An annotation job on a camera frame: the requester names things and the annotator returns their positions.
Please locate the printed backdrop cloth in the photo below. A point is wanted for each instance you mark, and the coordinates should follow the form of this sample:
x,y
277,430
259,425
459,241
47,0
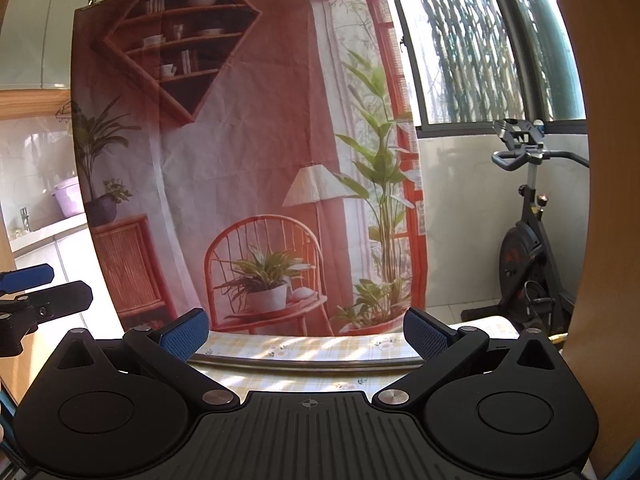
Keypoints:
x,y
250,135

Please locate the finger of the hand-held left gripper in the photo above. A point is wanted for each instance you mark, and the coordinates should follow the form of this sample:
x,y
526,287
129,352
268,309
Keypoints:
x,y
65,297
30,277

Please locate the white kitchen cabinet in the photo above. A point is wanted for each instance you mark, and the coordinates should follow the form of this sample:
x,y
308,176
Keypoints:
x,y
75,260

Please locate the curved wooden panel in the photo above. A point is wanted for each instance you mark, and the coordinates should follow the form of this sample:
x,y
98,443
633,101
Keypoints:
x,y
610,210

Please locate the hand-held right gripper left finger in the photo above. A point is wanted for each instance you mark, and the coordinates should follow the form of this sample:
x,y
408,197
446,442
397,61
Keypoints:
x,y
185,332

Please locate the black exercise bike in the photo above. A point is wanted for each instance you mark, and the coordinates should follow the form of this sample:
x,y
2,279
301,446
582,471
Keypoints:
x,y
525,260

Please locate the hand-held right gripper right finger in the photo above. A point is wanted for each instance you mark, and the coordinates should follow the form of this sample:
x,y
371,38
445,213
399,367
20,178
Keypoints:
x,y
425,335

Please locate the window with grille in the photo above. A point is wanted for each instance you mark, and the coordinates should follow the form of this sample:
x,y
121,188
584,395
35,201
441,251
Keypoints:
x,y
475,60

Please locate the purple basin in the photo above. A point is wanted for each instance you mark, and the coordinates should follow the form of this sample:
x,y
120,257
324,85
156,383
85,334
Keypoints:
x,y
70,197

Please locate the long metal pole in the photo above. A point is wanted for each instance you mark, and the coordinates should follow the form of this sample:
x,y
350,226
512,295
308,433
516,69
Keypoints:
x,y
300,360

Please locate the grey wall cabinet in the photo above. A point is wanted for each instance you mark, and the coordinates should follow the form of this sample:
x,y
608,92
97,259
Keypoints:
x,y
35,35

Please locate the metal faucet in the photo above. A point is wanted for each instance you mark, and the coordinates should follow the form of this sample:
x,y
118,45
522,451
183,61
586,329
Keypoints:
x,y
24,217

